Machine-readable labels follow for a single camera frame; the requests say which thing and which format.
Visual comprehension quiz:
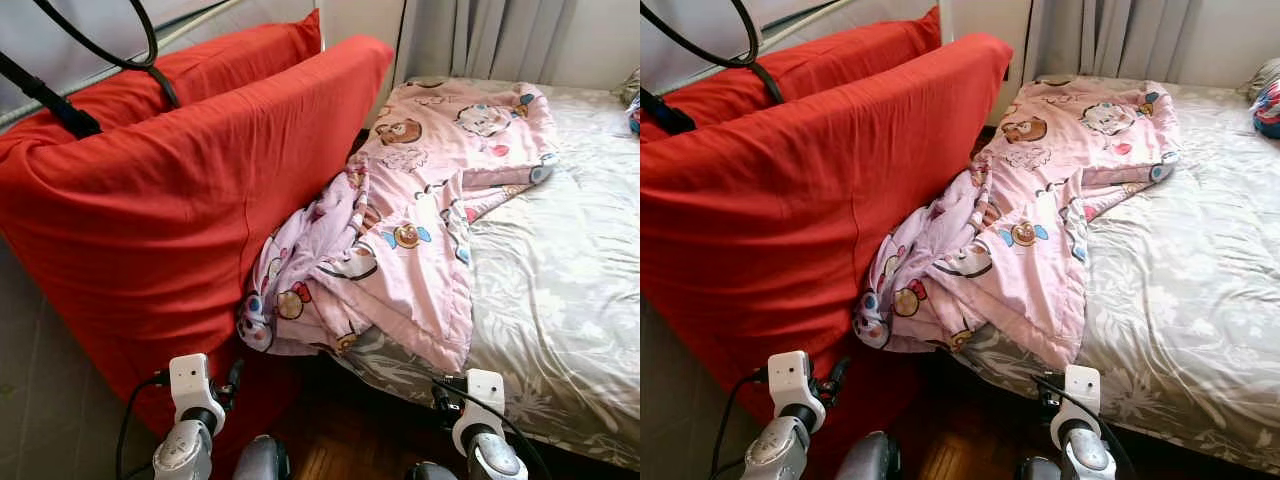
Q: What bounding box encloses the pink cartoon print blanket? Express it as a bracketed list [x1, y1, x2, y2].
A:
[235, 78, 561, 376]
[852, 75, 1183, 373]

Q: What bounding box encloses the large red covered cushion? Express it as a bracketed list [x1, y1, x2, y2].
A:
[640, 32, 1014, 471]
[0, 35, 396, 441]

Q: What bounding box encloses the slim red covered cushion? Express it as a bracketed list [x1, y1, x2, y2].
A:
[640, 8, 943, 136]
[0, 10, 326, 141]

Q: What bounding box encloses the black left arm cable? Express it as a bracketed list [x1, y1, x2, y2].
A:
[708, 365, 771, 480]
[115, 370, 171, 480]

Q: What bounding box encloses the grey pleated curtain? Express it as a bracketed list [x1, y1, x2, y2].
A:
[1030, 0, 1216, 86]
[395, 0, 581, 86]

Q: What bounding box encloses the bed with grey floral sheet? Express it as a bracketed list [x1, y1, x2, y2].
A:
[945, 75, 1280, 473]
[330, 78, 641, 471]

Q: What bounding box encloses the star and stripes bolster pillow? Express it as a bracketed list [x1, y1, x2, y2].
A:
[1252, 80, 1280, 141]

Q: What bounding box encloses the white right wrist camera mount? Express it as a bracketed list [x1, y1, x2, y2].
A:
[453, 369, 506, 456]
[1050, 365, 1103, 446]

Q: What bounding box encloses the grey robot left leg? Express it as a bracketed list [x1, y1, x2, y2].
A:
[835, 430, 903, 480]
[232, 435, 293, 480]

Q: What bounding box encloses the black hoop strap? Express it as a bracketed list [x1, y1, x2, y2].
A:
[640, 0, 786, 106]
[33, 0, 183, 109]

